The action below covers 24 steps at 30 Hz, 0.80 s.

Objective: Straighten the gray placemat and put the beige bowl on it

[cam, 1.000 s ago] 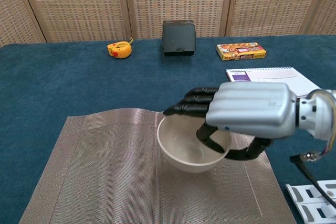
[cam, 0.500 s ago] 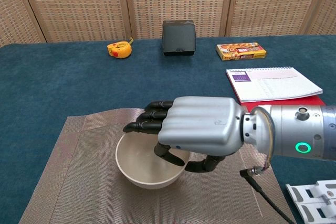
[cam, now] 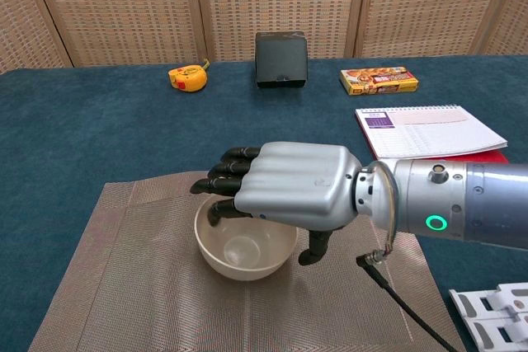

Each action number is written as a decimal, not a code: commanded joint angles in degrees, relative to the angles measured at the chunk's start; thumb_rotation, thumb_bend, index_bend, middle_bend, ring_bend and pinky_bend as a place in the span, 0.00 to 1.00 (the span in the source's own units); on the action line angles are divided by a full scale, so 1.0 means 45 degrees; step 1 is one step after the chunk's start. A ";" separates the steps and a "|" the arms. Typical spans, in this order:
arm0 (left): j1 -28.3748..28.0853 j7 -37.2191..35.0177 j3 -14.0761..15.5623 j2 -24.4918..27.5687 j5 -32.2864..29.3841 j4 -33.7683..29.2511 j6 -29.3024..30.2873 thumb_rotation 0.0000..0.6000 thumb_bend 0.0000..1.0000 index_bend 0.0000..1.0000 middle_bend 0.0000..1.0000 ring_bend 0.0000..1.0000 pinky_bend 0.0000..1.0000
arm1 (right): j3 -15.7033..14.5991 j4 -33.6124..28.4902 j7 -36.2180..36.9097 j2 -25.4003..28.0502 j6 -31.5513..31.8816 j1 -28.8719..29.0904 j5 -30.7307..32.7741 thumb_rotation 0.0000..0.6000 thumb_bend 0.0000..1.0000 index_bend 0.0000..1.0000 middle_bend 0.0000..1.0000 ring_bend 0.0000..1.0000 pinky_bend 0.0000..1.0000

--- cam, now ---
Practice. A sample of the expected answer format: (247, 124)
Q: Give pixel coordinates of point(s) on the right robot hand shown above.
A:
(297, 187)

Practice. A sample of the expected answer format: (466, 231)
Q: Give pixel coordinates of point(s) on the cream white bowl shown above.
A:
(247, 261)

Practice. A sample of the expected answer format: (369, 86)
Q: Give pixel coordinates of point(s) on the grey-brown woven placemat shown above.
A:
(144, 286)

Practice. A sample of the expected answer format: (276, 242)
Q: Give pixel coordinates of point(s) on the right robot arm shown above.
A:
(474, 199)

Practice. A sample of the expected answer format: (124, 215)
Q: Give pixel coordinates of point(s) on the red folder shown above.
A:
(497, 156)

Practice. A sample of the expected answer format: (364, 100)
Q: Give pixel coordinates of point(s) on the black cardboard box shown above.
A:
(280, 59)

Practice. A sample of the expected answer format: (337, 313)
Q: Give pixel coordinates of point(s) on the yellow curry food box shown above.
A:
(379, 80)

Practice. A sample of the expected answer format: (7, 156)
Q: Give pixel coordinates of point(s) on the white spiral notepad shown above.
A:
(433, 133)

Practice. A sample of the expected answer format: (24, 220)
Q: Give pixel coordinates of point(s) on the yellow tape measure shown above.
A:
(187, 78)

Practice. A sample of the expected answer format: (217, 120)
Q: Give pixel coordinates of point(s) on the blue tablecloth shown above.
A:
(82, 142)

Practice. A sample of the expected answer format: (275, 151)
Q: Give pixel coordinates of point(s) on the white folding laptop stand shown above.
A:
(511, 292)

